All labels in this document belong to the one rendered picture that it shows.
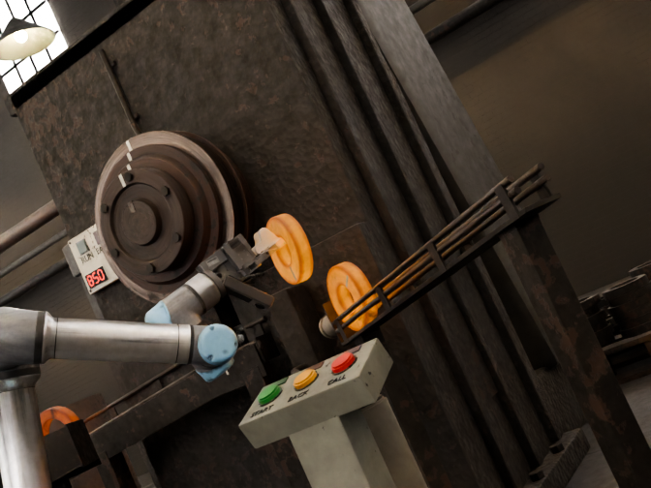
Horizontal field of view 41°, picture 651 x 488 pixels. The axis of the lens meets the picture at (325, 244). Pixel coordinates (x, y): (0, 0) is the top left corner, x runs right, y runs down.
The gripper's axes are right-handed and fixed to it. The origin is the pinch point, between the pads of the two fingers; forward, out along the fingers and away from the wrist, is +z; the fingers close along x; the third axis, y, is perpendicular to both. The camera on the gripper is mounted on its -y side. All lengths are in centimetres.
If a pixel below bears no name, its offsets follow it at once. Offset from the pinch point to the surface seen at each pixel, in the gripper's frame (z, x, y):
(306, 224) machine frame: 22.4, 31.5, 0.0
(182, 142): 10, 35, 37
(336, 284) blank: 4.0, 1.1, -14.8
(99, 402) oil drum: 2, 342, -8
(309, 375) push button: -33, -49, -19
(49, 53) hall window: 286, 829, 349
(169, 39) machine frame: 30, 45, 64
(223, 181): 10.2, 29.8, 21.7
